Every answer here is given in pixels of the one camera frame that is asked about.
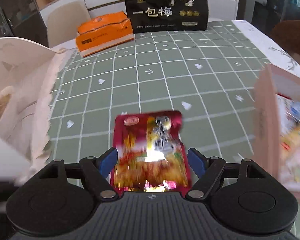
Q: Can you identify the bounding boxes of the orange tissue pack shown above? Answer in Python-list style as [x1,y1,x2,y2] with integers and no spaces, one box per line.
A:
[76,11,134,57]

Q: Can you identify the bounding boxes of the green grid table mat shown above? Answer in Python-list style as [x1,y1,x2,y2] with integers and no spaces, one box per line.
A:
[43,21,300,238]

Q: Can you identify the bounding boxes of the red foil snack packet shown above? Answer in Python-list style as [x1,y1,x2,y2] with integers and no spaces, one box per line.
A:
[110,110,191,195]

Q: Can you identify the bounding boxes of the brown upholstered chair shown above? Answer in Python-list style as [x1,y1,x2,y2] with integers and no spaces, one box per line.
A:
[270,20,300,64]

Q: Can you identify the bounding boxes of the white pink paper bag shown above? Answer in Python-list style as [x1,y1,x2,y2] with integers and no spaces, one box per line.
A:
[0,37,73,185]

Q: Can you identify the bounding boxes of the beige dining chair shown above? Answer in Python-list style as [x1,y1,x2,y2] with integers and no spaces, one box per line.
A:
[46,1,91,48]

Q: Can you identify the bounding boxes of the pink cardboard box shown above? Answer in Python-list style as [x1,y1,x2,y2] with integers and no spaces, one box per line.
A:
[254,64,300,200]

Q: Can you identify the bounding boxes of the black plum snack bag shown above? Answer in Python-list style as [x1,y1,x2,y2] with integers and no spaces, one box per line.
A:
[125,0,209,34]

